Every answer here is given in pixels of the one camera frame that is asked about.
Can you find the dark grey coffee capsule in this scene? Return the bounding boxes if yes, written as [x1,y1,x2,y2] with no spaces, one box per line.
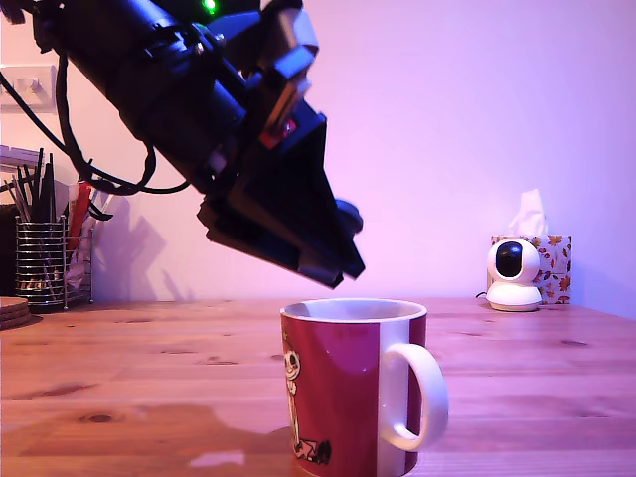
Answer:
[335,198,365,234]

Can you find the black curved clip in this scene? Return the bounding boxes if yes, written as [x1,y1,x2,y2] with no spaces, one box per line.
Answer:
[87,202,115,224]

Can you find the red cartoon print mug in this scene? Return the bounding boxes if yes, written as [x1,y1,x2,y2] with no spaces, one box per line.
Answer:
[279,296,451,477]

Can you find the clear plastic bag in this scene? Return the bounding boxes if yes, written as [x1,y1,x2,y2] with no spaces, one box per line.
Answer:
[67,242,94,294]

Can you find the thin black stick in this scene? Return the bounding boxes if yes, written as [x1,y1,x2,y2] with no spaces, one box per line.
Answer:
[37,147,46,224]

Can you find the grey metal skewer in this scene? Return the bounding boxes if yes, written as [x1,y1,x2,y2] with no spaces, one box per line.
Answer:
[3,179,32,224]

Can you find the white tissue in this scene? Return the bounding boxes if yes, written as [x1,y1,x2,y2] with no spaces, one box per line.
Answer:
[507,188,551,238]

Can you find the leaf print tissue box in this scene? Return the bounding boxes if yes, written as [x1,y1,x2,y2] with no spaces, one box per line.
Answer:
[490,234,573,306]

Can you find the thick braided black cable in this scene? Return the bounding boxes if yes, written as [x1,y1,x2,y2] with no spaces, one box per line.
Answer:
[55,49,193,196]

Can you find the black spatula handle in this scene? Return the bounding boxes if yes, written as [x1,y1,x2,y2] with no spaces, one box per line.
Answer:
[44,152,59,224]

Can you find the white light switch plate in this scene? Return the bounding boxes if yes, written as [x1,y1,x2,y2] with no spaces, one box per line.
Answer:
[0,64,59,114]

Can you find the thin black cable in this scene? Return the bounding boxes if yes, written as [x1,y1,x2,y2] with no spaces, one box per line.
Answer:
[0,72,118,190]

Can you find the wire utensil rack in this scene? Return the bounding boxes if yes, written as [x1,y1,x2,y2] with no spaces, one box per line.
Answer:
[14,221,96,313]

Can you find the small white round camera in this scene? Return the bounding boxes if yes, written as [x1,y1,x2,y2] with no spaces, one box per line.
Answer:
[485,237,544,313]

